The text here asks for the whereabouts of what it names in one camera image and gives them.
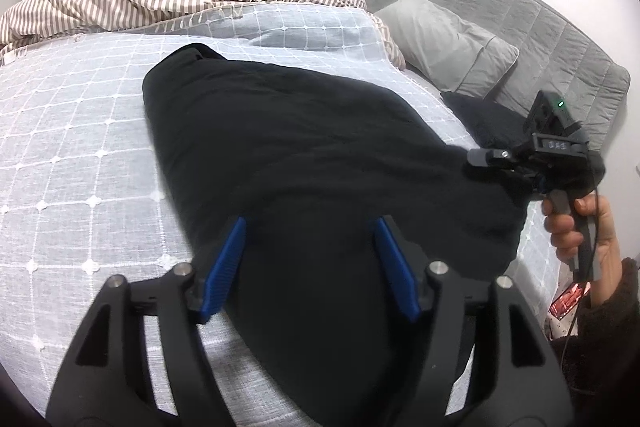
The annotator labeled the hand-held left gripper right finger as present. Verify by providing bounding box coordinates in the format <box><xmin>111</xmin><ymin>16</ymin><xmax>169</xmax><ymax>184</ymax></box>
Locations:
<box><xmin>374</xmin><ymin>216</ymin><xmax>576</xmax><ymax>427</ymax></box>

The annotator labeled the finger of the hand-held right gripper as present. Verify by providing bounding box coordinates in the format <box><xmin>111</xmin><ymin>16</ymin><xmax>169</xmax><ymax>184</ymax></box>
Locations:
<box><xmin>467</xmin><ymin>147</ymin><xmax>522</xmax><ymax>170</ymax></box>
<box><xmin>506</xmin><ymin>168</ymin><xmax>547</xmax><ymax>194</ymax></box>

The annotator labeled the grey checked bedspread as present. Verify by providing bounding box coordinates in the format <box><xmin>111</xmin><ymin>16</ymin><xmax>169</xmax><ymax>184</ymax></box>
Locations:
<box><xmin>0</xmin><ymin>4</ymin><xmax>562</xmax><ymax>414</ymax></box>

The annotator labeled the black cable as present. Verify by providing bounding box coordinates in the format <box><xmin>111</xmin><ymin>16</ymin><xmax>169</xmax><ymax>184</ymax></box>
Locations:
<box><xmin>559</xmin><ymin>152</ymin><xmax>604</xmax><ymax>389</ymax></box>

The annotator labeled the grey pillow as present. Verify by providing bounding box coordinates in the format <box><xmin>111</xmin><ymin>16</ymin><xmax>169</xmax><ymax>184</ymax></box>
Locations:
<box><xmin>372</xmin><ymin>0</ymin><xmax>521</xmax><ymax>101</ymax></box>

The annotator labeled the grey quilted headboard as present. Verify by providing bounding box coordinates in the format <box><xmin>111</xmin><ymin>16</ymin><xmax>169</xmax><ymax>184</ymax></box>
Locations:
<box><xmin>352</xmin><ymin>0</ymin><xmax>632</xmax><ymax>154</ymax></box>

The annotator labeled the person's right forearm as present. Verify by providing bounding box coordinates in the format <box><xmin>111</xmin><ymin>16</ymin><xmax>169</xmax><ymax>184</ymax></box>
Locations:
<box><xmin>550</xmin><ymin>257</ymin><xmax>640</xmax><ymax>409</ymax></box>

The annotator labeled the red packet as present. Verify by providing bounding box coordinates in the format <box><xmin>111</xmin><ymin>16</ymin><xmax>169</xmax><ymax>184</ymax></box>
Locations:
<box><xmin>548</xmin><ymin>282</ymin><xmax>589</xmax><ymax>321</ymax></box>

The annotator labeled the dark cloth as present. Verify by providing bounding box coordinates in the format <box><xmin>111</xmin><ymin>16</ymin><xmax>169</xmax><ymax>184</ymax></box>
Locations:
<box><xmin>440</xmin><ymin>91</ymin><xmax>542</xmax><ymax>154</ymax></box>

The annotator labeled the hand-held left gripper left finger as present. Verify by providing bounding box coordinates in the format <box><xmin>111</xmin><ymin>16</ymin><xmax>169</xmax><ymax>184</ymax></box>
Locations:
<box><xmin>45</xmin><ymin>216</ymin><xmax>248</xmax><ymax>427</ymax></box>

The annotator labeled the person's right hand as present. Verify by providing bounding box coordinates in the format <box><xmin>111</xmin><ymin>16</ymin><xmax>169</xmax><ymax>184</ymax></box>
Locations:
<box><xmin>542</xmin><ymin>194</ymin><xmax>622</xmax><ymax>309</ymax></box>

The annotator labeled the black jacket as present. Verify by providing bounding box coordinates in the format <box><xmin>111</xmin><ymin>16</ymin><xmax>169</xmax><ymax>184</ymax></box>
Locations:
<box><xmin>141</xmin><ymin>43</ymin><xmax>531</xmax><ymax>427</ymax></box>

